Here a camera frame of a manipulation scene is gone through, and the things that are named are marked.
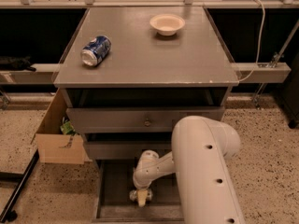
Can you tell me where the grey middle drawer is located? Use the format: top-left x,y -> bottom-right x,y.
83,141 -> 171,160

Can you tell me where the black cart at right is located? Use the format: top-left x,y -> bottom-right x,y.
277,51 -> 299,129

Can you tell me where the black object on ledge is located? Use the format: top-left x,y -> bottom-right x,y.
0,56 -> 36,72

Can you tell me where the grey top drawer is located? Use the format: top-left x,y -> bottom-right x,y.
66,106 -> 224,134

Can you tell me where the white cable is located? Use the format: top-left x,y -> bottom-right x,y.
236,0 -> 266,83

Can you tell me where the cardboard box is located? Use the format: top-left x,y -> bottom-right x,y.
36,90 -> 86,164

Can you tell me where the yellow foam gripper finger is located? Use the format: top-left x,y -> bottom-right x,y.
136,189 -> 148,207

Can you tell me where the green snack bag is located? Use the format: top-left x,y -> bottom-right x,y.
60,118 -> 76,135

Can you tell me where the white paper bowl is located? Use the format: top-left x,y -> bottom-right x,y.
149,14 -> 185,36

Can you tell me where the blue pepsi can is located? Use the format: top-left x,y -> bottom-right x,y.
80,36 -> 111,67

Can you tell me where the grey drawer cabinet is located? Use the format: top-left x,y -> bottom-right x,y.
53,6 -> 240,170

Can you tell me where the black floor rail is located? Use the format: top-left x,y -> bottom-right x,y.
0,151 -> 39,223

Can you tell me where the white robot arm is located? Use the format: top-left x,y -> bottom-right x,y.
130,116 -> 246,224

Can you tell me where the grey drawer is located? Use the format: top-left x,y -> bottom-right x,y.
83,141 -> 171,160
66,106 -> 224,134
92,160 -> 184,224

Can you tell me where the grey bottom drawer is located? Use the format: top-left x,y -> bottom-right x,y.
92,160 -> 184,224

